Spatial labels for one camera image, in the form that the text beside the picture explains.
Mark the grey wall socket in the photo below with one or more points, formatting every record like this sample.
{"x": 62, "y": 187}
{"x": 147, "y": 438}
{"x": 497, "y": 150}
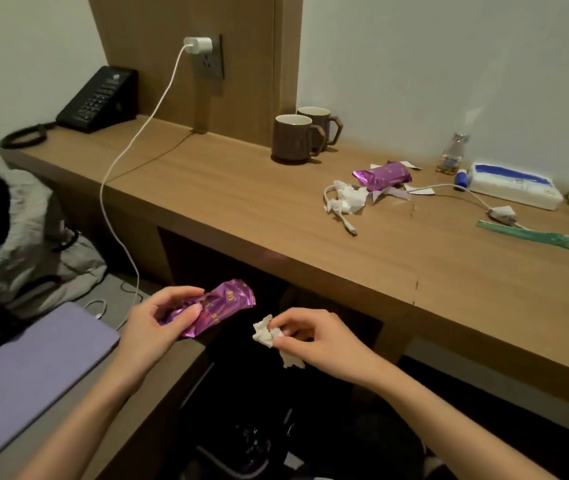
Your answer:
{"x": 214, "y": 64}

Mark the brown mug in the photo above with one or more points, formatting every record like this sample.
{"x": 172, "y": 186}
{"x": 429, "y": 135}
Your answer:
{"x": 327, "y": 124}
{"x": 292, "y": 142}

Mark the wooden wall panel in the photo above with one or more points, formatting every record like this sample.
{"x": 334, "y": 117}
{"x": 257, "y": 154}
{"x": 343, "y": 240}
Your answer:
{"x": 164, "y": 24}

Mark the grey backpack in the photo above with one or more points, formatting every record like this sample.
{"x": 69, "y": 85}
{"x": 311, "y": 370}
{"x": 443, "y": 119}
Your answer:
{"x": 39, "y": 264}

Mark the white charger plug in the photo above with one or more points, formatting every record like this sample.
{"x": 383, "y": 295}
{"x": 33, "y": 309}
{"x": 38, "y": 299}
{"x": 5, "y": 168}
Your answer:
{"x": 198, "y": 45}

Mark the purple tablet case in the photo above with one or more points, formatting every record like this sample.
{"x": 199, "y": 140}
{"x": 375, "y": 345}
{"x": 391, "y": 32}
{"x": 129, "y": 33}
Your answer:
{"x": 29, "y": 374}

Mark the black desk telephone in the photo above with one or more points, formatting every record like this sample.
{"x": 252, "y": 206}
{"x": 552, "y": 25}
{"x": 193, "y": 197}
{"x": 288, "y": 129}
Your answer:
{"x": 97, "y": 102}

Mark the small glass bottle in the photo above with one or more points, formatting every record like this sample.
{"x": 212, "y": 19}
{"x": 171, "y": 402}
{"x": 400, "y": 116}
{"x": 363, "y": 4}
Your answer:
{"x": 450, "y": 157}

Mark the person's left hand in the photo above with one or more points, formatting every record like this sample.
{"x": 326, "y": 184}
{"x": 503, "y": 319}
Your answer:
{"x": 149, "y": 334}

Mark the blue lip balm stick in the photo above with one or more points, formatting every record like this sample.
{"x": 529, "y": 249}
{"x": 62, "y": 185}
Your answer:
{"x": 461, "y": 179}

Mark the blue white tissue pack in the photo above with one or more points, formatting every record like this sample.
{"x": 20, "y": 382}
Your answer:
{"x": 514, "y": 187}

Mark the purple snack wrapper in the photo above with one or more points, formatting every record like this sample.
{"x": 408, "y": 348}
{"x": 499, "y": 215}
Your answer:
{"x": 384, "y": 174}
{"x": 224, "y": 302}

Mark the black trash bin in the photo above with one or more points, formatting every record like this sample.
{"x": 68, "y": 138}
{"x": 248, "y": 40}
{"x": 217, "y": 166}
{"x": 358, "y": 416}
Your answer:
{"x": 244, "y": 444}

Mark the green toothbrush packet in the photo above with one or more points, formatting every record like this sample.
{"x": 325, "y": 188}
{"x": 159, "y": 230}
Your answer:
{"x": 529, "y": 235}

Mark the person's right forearm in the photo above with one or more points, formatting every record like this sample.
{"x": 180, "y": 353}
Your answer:
{"x": 454, "y": 429}

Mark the person's right hand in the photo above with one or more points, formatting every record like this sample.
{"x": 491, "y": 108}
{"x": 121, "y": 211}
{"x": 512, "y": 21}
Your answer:
{"x": 334, "y": 349}

